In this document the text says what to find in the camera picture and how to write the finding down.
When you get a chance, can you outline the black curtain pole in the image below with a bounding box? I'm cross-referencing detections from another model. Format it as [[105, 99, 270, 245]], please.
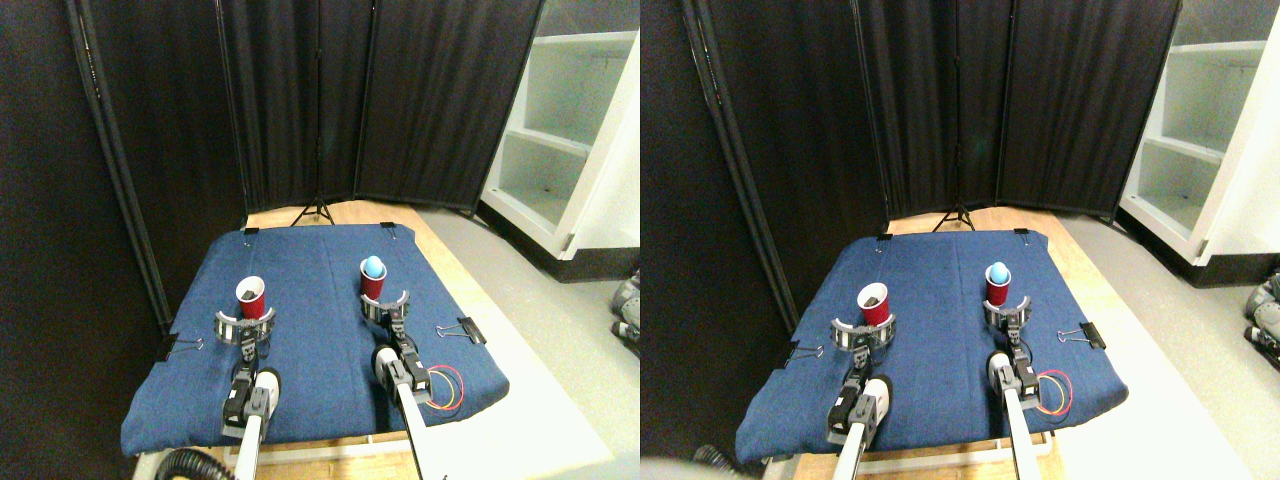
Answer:
[[62, 0, 173, 336], [680, 0, 803, 346]]

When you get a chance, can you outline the black tripod stand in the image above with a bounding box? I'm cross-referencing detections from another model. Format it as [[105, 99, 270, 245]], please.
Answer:
[[292, 0, 337, 229], [933, 0, 977, 233]]

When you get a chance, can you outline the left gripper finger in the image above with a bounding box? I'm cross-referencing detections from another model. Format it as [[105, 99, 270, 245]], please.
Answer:
[[862, 313, 897, 353], [215, 309, 249, 348], [246, 306, 277, 346], [831, 316, 865, 354]]

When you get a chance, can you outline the grey black equipment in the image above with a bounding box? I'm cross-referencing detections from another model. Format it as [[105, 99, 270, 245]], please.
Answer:
[[610, 268, 640, 358], [1243, 270, 1280, 363]]

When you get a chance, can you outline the white shelf unit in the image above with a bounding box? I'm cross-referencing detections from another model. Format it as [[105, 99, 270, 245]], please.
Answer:
[[1118, 0, 1280, 291], [478, 0, 640, 284]]

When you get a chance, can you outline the dark blue cloth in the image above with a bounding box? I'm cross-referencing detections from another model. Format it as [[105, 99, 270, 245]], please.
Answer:
[[735, 228, 1129, 463], [120, 222, 511, 458]]

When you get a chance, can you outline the red wire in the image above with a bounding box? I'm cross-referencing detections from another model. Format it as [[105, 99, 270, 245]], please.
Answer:
[[1032, 369, 1074, 416], [425, 366, 465, 412]]

